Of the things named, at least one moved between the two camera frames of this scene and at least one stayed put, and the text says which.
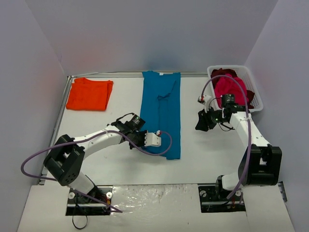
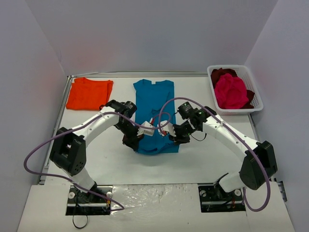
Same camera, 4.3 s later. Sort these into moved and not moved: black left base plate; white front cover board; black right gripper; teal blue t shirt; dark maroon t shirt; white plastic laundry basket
Moved: black right gripper; teal blue t shirt
Not moved: white plastic laundry basket; white front cover board; dark maroon t shirt; black left base plate
